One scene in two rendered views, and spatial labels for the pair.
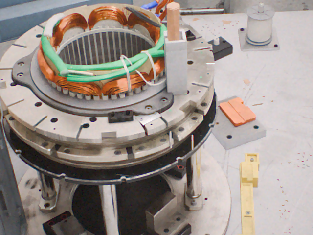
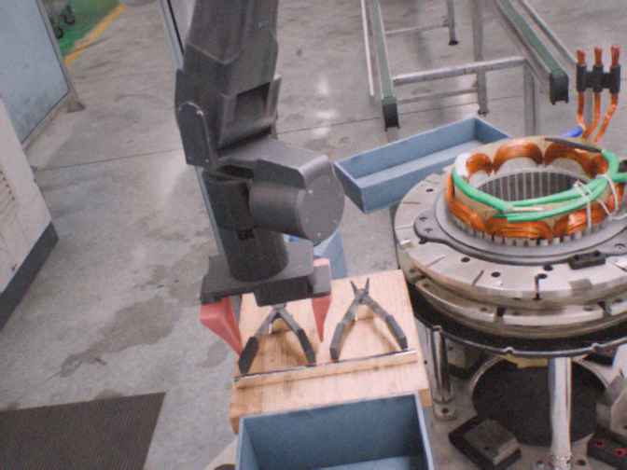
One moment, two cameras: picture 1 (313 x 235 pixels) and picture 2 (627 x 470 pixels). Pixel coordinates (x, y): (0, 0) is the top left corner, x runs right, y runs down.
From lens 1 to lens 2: 0.28 m
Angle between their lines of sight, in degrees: 12
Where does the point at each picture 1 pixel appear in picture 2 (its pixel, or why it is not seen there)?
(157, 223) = (614, 419)
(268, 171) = not seen: outside the picture
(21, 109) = (446, 268)
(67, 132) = (521, 285)
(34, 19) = (403, 182)
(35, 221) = (435, 432)
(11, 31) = (378, 199)
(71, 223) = (492, 428)
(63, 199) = (462, 403)
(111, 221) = (564, 414)
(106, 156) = (574, 314)
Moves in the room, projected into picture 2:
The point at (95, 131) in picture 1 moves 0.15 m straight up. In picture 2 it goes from (559, 281) to (557, 144)
